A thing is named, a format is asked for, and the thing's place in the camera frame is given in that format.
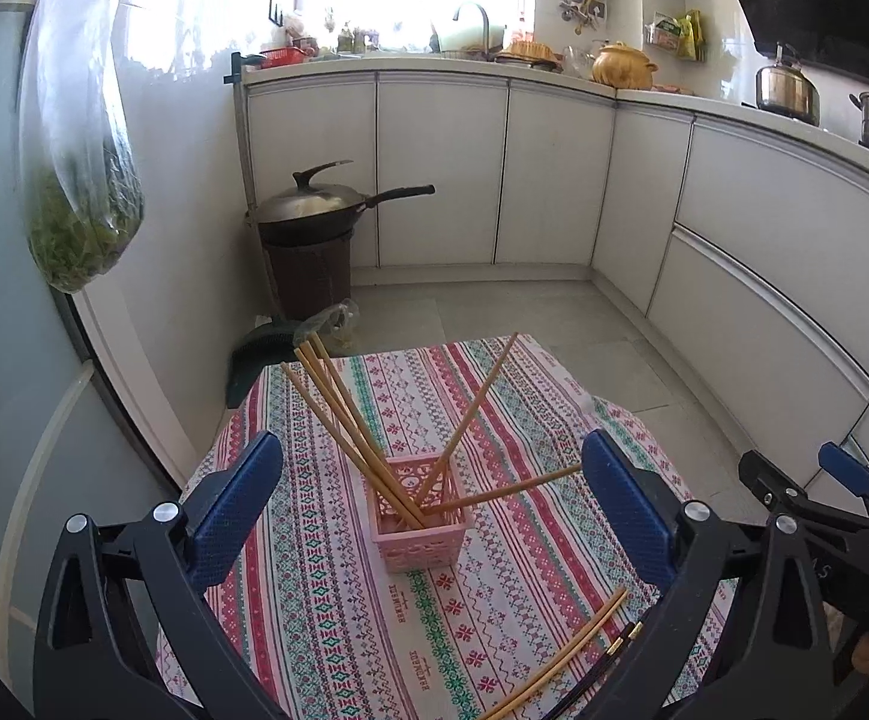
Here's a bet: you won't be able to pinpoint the row of condiment jars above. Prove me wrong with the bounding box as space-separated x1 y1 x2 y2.
321 7 383 53

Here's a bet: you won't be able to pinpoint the curved sink faucet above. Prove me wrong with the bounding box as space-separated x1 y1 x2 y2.
453 2 492 53

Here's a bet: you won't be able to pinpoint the white kitchen cabinets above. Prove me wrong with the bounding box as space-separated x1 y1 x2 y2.
243 64 869 511

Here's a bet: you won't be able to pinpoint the black wok with lid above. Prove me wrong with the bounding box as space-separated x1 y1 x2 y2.
246 160 436 245

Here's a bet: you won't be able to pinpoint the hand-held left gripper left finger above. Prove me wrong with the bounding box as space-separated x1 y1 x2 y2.
33 431 289 720

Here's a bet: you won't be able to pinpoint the patterned striped tablecloth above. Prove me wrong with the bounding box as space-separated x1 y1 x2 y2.
157 334 742 720

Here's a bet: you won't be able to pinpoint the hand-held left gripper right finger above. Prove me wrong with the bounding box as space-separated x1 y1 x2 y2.
580 429 836 720

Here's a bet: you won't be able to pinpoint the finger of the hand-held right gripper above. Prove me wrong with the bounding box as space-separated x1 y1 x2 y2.
818 441 869 520
738 450 829 520

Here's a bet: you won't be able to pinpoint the brown woven tray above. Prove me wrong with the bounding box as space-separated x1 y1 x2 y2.
495 41 563 72

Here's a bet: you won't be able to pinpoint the white kitchen countertop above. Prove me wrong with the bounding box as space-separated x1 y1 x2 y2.
243 52 869 196

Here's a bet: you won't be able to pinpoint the clear plastic bag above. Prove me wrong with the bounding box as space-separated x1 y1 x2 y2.
293 298 360 350

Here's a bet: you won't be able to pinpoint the dark dustpan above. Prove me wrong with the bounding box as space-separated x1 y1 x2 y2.
225 319 308 407

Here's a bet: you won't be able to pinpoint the wall rack with packets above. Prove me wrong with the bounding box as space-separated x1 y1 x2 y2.
644 9 705 61

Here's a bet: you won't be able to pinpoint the bunch of bamboo chopsticks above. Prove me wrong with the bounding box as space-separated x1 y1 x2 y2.
280 330 584 530

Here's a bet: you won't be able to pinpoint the plain bamboo chopstick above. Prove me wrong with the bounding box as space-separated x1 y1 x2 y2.
479 594 630 720
509 586 630 698

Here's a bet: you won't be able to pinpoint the yellow clay pot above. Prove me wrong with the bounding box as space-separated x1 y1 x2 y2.
591 41 660 89

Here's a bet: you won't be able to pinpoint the brown woven bin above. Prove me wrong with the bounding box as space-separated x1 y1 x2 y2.
261 236 353 322

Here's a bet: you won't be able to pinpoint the pale dish basin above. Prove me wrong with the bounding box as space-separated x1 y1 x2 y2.
434 19 506 57

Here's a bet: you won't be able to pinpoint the plastic bag of greens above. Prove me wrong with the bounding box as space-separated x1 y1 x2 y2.
18 0 146 295

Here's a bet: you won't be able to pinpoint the steel kettle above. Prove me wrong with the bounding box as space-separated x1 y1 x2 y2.
755 43 821 127

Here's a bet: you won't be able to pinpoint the pink perforated plastic basket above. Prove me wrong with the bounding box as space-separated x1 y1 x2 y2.
370 454 474 575

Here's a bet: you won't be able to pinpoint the black chopstick with gold band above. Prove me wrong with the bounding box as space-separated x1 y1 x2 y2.
554 626 634 720
576 621 645 698

